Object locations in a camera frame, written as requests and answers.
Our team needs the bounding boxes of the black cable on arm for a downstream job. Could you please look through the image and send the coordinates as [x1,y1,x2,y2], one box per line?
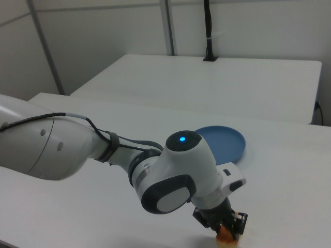
[0,112,164,156]

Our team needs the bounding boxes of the slim grey partition post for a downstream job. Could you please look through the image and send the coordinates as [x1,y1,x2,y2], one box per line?
[159,0,178,56]

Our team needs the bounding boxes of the round blue plate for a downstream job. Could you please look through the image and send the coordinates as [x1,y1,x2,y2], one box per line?
[193,125,247,166]

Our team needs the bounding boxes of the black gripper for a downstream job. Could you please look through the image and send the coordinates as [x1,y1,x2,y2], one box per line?
[192,197,249,236]

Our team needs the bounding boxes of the orange glazed bread roll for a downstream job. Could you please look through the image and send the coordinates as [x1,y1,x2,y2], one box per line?
[215,224,238,245]

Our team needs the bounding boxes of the black camera stand pole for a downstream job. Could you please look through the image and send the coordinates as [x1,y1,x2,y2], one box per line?
[202,0,218,62]

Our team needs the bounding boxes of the grey aluminium partition post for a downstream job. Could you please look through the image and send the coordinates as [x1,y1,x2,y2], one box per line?
[26,0,66,96]

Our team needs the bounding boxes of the white side table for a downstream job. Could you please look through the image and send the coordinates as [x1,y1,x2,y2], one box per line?
[69,53,323,125]

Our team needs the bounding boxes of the black wall power cable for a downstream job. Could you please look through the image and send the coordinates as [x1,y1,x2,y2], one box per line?
[315,101,324,126]

